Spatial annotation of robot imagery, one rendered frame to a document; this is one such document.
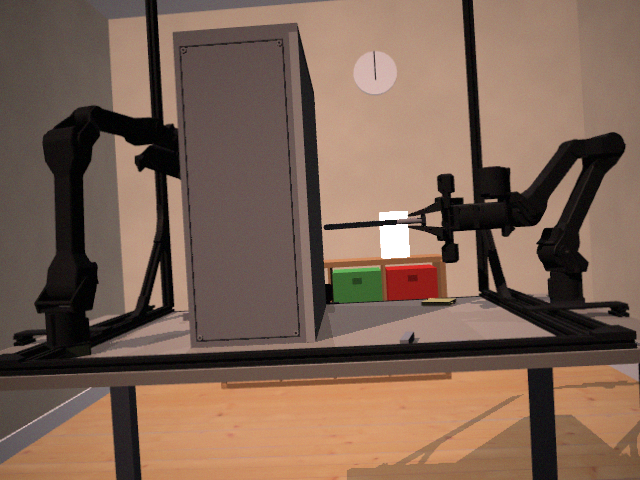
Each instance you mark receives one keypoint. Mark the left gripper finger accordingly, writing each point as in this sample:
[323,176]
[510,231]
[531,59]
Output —
[431,229]
[434,208]

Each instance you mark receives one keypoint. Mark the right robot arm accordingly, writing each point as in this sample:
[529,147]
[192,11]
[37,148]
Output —
[68,152]

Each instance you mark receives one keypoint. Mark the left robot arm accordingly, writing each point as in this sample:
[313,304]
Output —
[557,246]

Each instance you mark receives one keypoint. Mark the pale yellow flat block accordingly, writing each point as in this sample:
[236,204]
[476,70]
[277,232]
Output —
[438,302]

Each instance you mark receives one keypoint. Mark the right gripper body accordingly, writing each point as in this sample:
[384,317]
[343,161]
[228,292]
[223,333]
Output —
[172,164]

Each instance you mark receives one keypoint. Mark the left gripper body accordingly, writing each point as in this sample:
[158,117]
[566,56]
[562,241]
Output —
[466,217]

